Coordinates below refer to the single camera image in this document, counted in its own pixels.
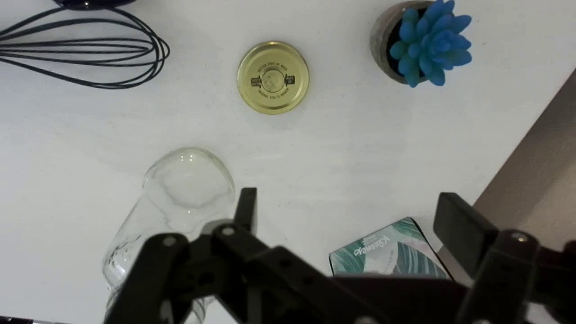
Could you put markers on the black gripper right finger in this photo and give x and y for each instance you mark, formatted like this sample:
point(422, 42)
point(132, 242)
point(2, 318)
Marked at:
point(515, 282)

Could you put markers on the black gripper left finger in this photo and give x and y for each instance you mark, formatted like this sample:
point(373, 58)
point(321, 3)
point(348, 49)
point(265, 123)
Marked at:
point(240, 282)

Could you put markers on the gold metal jar lid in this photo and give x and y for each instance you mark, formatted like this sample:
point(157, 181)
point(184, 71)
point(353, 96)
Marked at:
point(272, 76)

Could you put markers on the clear glass jar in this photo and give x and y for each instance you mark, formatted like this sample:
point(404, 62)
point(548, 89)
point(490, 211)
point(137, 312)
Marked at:
point(186, 186)

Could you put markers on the teal patterned tissue box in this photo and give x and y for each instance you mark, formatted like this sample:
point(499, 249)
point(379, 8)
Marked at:
point(384, 253)

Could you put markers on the white foam board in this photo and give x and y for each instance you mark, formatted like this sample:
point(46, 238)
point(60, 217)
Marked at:
point(335, 156)

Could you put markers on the blue succulent in grey pot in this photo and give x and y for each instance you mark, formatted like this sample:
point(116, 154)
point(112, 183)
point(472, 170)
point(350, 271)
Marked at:
point(429, 42)

